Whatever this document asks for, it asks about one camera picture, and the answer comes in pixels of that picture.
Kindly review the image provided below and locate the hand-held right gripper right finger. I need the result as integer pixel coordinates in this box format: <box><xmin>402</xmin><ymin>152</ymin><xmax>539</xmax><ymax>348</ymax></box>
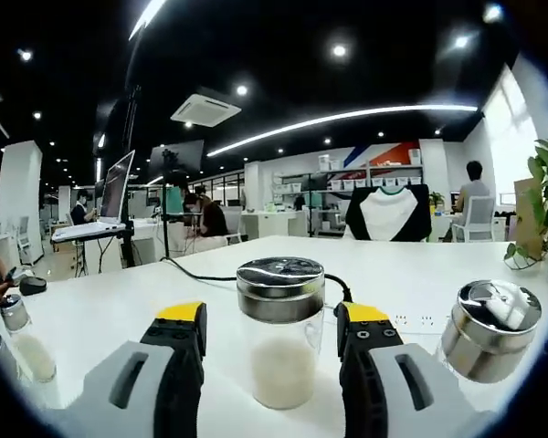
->
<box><xmin>336</xmin><ymin>300</ymin><xmax>495</xmax><ymax>438</ymax></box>

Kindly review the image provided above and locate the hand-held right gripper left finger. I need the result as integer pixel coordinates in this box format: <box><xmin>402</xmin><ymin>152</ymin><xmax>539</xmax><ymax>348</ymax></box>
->
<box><xmin>61</xmin><ymin>300</ymin><xmax>209</xmax><ymax>438</ymax></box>

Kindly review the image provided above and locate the small glass seasoning bottle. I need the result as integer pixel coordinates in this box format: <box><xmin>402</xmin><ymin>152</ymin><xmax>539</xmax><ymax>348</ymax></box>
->
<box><xmin>0</xmin><ymin>292</ymin><xmax>58</xmax><ymax>384</ymax></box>

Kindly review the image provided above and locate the seasoning bottle brown powder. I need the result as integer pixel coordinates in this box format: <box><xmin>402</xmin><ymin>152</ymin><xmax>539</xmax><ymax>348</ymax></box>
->
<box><xmin>435</xmin><ymin>278</ymin><xmax>543</xmax><ymax>385</ymax></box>

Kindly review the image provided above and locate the tall seasoning bottle white powder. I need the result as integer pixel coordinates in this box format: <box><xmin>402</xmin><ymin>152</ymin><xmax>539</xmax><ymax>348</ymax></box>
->
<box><xmin>235</xmin><ymin>255</ymin><xmax>327</xmax><ymax>411</ymax></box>

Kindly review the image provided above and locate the black puck-shaped device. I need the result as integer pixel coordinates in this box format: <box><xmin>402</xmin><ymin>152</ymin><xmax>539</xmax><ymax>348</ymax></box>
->
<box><xmin>18</xmin><ymin>276</ymin><xmax>48</xmax><ymax>297</ymax></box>

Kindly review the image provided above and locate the white laptop stand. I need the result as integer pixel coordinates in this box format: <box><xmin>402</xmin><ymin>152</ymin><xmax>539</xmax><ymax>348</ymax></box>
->
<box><xmin>50</xmin><ymin>220</ymin><xmax>129</xmax><ymax>276</ymax></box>

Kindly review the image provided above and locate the black tripod stand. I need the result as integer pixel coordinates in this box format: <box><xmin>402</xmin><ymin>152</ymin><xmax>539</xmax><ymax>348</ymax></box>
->
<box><xmin>117</xmin><ymin>81</ymin><xmax>141</xmax><ymax>271</ymax></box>

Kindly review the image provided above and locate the open laptop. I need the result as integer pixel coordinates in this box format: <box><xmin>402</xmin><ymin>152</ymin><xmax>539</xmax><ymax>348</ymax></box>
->
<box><xmin>99</xmin><ymin>149</ymin><xmax>136</xmax><ymax>225</ymax></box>

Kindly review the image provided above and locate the black and white shirt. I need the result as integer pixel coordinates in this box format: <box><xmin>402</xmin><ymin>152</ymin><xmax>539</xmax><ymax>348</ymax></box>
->
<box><xmin>343</xmin><ymin>183</ymin><xmax>433</xmax><ymax>244</ymax></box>

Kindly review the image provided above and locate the white mesh chair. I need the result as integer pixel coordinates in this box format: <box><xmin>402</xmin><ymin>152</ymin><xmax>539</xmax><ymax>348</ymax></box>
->
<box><xmin>451</xmin><ymin>195</ymin><xmax>497</xmax><ymax>244</ymax></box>

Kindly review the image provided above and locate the dark screen on stand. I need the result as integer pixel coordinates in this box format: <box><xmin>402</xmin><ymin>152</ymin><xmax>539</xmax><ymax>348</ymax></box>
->
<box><xmin>147</xmin><ymin>140</ymin><xmax>206</xmax><ymax>182</ymax></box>

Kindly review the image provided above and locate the brown paper bag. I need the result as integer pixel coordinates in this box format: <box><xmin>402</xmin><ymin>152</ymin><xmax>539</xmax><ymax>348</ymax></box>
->
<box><xmin>512</xmin><ymin>178</ymin><xmax>547</xmax><ymax>262</ymax></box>

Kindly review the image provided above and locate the shelf of white storage boxes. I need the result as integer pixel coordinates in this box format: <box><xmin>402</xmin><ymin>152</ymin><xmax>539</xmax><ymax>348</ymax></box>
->
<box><xmin>273</xmin><ymin>141</ymin><xmax>424</xmax><ymax>216</ymax></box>

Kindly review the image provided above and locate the ceiling air conditioner vent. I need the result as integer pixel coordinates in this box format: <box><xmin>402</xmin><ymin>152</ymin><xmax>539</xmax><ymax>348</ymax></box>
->
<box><xmin>169</xmin><ymin>91</ymin><xmax>243</xmax><ymax>129</ymax></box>

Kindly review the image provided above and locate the window with white blinds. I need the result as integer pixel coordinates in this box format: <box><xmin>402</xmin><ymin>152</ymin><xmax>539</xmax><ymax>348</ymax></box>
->
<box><xmin>480</xmin><ymin>63</ymin><xmax>548</xmax><ymax>207</ymax></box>

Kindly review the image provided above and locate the curved ceiling strip light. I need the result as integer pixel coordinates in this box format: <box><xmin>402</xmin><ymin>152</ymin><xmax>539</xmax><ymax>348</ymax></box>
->
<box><xmin>205</xmin><ymin>104</ymin><xmax>480</xmax><ymax>158</ymax></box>

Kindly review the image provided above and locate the long ceiling strip light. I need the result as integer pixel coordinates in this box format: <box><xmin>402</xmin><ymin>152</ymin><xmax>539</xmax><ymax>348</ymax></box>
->
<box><xmin>128</xmin><ymin>0</ymin><xmax>168</xmax><ymax>43</ymax></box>

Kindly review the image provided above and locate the group of ceiling spotlights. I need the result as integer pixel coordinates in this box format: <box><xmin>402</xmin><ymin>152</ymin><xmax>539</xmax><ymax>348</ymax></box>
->
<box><xmin>0</xmin><ymin>2</ymin><xmax>503</xmax><ymax>161</ymax></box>

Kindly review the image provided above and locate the black table cable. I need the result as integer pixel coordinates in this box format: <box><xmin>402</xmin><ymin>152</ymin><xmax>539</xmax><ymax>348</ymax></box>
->
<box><xmin>159</xmin><ymin>255</ymin><xmax>355</xmax><ymax>305</ymax></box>

